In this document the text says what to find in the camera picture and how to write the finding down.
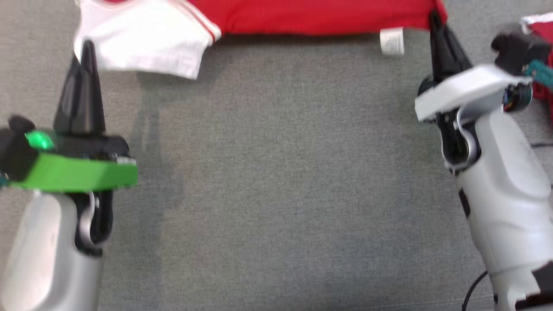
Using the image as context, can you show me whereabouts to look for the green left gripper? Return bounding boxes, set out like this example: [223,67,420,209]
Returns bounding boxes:
[9,40,139,193]

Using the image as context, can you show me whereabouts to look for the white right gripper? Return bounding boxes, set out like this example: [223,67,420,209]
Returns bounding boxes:
[414,11,534,124]

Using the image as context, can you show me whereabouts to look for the red jersey white sleeves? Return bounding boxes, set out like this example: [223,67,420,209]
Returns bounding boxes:
[73,0,448,81]

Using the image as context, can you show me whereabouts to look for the grey fabric sofa cushion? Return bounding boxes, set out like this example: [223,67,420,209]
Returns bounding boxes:
[0,0,553,311]

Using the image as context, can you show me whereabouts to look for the black cable teal connector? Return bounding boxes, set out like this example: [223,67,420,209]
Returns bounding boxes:
[524,60,553,89]

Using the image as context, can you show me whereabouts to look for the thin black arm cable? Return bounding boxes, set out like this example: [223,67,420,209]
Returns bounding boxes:
[461,270,491,311]

